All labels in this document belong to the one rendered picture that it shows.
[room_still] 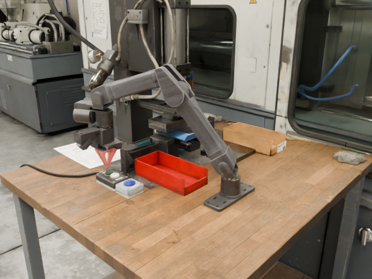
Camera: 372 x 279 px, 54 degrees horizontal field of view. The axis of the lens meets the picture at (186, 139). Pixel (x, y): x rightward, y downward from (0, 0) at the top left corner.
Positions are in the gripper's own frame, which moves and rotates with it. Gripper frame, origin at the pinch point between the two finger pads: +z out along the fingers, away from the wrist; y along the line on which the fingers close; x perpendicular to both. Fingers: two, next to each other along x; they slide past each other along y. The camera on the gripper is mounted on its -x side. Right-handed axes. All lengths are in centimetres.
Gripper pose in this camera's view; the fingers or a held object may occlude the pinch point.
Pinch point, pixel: (107, 164)
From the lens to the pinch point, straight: 129.1
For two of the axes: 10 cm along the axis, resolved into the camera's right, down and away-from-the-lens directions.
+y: 7.3, 2.6, -6.3
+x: 6.8, -2.5, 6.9
